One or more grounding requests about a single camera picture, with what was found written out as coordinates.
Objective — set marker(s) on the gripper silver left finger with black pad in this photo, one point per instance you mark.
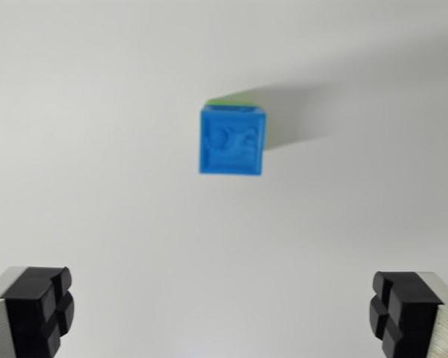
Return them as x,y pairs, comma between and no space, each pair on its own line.
26,317

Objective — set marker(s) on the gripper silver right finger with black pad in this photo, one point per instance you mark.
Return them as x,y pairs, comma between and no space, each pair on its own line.
407,317

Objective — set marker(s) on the blue embossed rubber cube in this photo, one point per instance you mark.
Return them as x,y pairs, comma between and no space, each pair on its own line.
231,149

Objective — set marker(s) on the green rubber cube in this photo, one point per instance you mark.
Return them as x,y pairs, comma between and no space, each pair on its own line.
233,100

